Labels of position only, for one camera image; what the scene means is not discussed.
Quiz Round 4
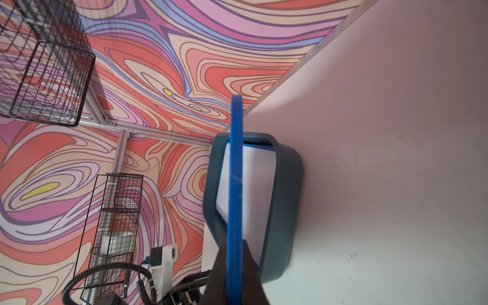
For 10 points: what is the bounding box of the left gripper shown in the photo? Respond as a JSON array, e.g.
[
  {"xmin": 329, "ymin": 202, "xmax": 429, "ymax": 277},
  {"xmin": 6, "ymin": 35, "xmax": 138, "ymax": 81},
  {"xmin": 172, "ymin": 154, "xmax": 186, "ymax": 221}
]
[{"xmin": 158, "ymin": 270, "xmax": 210, "ymax": 305}]

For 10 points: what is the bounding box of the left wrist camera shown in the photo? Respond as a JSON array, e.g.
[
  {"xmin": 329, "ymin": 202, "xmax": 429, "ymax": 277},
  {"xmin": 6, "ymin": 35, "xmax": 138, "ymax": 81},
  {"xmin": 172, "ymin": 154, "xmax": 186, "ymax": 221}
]
[{"xmin": 146, "ymin": 243, "xmax": 179, "ymax": 301}]

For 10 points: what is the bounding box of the wire basket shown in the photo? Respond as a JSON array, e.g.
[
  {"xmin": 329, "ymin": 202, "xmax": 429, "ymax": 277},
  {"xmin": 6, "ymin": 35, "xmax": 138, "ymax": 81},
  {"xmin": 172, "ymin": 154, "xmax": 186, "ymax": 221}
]
[
  {"xmin": 76, "ymin": 173, "xmax": 144, "ymax": 304},
  {"xmin": 1, "ymin": 0, "xmax": 95, "ymax": 127}
]

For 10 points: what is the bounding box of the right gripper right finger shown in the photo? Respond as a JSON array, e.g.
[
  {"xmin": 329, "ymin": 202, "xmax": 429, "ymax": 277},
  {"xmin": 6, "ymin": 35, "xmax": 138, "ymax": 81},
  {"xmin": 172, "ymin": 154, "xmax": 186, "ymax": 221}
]
[{"xmin": 241, "ymin": 240, "xmax": 269, "ymax": 305}]

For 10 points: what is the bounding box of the back wire basket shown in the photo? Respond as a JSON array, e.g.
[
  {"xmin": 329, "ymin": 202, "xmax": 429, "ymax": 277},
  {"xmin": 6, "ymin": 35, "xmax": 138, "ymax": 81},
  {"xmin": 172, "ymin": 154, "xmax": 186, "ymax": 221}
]
[{"xmin": 1, "ymin": 0, "xmax": 95, "ymax": 127}]

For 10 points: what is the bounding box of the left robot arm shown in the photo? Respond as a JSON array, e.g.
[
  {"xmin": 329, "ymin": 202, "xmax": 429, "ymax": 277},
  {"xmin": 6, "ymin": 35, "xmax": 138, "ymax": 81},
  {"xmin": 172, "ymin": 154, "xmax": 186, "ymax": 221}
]
[{"xmin": 62, "ymin": 261, "xmax": 210, "ymax": 304}]

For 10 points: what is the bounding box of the teal plastic storage box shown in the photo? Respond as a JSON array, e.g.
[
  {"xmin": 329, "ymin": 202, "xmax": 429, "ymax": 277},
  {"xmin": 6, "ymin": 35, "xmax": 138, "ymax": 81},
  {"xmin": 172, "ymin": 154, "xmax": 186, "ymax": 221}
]
[{"xmin": 203, "ymin": 132, "xmax": 304, "ymax": 283}]

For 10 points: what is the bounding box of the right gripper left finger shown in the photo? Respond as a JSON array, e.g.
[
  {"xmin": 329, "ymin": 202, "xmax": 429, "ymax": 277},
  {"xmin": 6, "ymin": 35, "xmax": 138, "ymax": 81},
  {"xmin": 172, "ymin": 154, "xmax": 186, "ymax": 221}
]
[{"xmin": 198, "ymin": 243, "xmax": 227, "ymax": 305}]

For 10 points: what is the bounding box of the left wire basket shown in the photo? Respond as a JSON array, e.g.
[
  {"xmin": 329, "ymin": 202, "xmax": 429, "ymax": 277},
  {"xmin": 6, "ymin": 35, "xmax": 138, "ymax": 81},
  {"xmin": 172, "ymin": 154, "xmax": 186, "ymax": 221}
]
[{"xmin": 76, "ymin": 173, "xmax": 144, "ymax": 304}]

